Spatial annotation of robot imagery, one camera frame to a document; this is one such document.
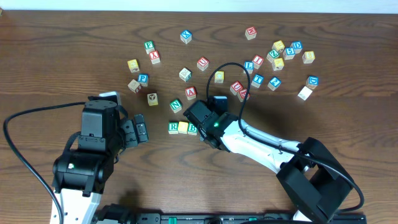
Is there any yellow block far left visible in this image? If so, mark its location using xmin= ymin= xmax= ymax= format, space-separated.
xmin=127 ymin=59 xmax=140 ymax=73

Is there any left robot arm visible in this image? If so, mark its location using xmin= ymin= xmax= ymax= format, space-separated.
xmin=50 ymin=94 xmax=149 ymax=224

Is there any blue 5 block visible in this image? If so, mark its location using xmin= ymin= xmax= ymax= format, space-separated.
xmin=283 ymin=47 xmax=295 ymax=60

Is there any blue 2 block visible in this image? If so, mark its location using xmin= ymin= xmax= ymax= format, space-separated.
xmin=267 ymin=77 xmax=282 ymax=91

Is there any blue P block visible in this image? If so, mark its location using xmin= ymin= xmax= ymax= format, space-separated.
xmin=137 ymin=73 xmax=149 ymax=87

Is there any plain wood red-sided block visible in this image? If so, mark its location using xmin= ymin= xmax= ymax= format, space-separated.
xmin=127 ymin=79 xmax=142 ymax=93

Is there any red A block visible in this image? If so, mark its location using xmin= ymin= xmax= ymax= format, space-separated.
xmin=185 ymin=86 xmax=197 ymax=100

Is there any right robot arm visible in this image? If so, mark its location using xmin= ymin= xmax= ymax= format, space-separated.
xmin=184 ymin=100 xmax=354 ymax=223

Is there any yellow 8 block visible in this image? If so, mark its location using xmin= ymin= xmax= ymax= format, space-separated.
xmin=302 ymin=51 xmax=315 ymax=64

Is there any red H block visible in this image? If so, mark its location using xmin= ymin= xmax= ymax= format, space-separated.
xmin=245 ymin=27 xmax=257 ymax=40

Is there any yellow O block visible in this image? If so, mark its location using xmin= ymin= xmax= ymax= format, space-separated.
xmin=178 ymin=121 xmax=189 ymax=134

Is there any blue X block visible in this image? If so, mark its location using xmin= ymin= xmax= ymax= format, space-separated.
xmin=180 ymin=30 xmax=192 ymax=44

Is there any blue L block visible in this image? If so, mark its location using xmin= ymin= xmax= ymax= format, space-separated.
xmin=244 ymin=61 xmax=254 ymax=74

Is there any green N block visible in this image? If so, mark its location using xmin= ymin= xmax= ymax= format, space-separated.
xmin=170 ymin=99 xmax=182 ymax=113

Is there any green F block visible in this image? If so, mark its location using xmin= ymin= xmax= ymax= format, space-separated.
xmin=144 ymin=40 xmax=155 ymax=54

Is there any red I block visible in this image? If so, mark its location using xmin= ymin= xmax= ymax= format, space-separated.
xmin=252 ymin=55 xmax=264 ymax=70

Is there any blue d block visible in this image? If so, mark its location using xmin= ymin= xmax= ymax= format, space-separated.
xmin=290 ymin=41 xmax=303 ymax=54
xmin=305 ymin=76 xmax=319 ymax=90

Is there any blue D block upper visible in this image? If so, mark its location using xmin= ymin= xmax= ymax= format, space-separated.
xmin=290 ymin=41 xmax=303 ymax=54

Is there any yellow block centre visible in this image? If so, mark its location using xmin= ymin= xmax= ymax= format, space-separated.
xmin=214 ymin=70 xmax=224 ymax=83

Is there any red u block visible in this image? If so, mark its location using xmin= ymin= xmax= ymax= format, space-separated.
xmin=197 ymin=57 xmax=209 ymax=71
xmin=230 ymin=81 xmax=243 ymax=96

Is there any blue T block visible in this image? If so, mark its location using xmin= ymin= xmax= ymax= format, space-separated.
xmin=251 ymin=74 xmax=264 ymax=88

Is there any plain wood green-sided block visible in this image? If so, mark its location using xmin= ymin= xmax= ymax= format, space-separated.
xmin=179 ymin=67 xmax=192 ymax=82

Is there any yellow block below Z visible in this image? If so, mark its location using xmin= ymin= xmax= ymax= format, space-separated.
xmin=272 ymin=58 xmax=284 ymax=71

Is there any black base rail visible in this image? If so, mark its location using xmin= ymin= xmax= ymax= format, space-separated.
xmin=93 ymin=203 xmax=367 ymax=224

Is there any red U block lower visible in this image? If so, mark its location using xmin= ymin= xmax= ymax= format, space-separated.
xmin=230 ymin=81 xmax=243 ymax=96

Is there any red U block upper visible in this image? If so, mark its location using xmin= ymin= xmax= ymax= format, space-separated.
xmin=197 ymin=57 xmax=209 ymax=71

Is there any red E block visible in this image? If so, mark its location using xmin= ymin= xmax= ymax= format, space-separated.
xmin=238 ymin=88 xmax=248 ymax=102

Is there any green B block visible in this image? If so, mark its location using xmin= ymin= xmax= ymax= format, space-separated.
xmin=187 ymin=123 xmax=198 ymax=136

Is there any blue D block lower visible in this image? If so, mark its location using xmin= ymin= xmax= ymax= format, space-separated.
xmin=305 ymin=76 xmax=319 ymax=90

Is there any green Z block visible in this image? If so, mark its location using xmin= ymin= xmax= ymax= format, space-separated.
xmin=266 ymin=49 xmax=280 ymax=63

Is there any yellow picture block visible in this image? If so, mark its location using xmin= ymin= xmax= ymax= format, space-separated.
xmin=147 ymin=93 xmax=159 ymax=106

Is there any yellow block top right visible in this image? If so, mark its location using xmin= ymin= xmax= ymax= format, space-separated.
xmin=272 ymin=40 xmax=285 ymax=53

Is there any plain wood block right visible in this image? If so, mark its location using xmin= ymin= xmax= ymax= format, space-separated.
xmin=298 ymin=86 xmax=313 ymax=101

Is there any green R block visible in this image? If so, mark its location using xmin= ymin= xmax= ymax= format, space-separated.
xmin=168 ymin=122 xmax=178 ymax=134

